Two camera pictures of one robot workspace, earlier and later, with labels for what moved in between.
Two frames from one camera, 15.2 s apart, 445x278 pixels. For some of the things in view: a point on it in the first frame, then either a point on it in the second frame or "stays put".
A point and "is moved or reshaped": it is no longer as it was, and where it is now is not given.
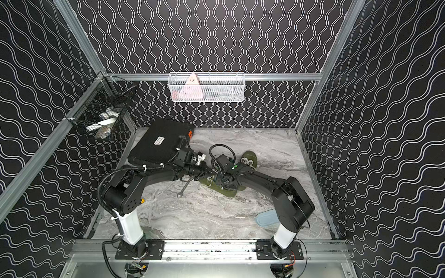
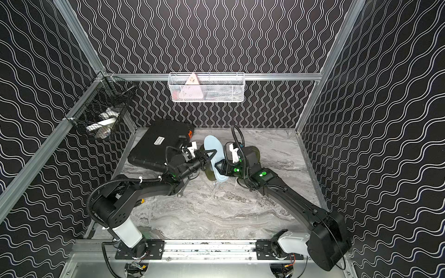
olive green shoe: (210, 182) is moved or reshaped
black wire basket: (95, 113) stays put
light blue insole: (267, 218) -> (211, 142)
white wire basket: (206, 87) stays put
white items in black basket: (104, 125) stays put
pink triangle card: (192, 89) stays put
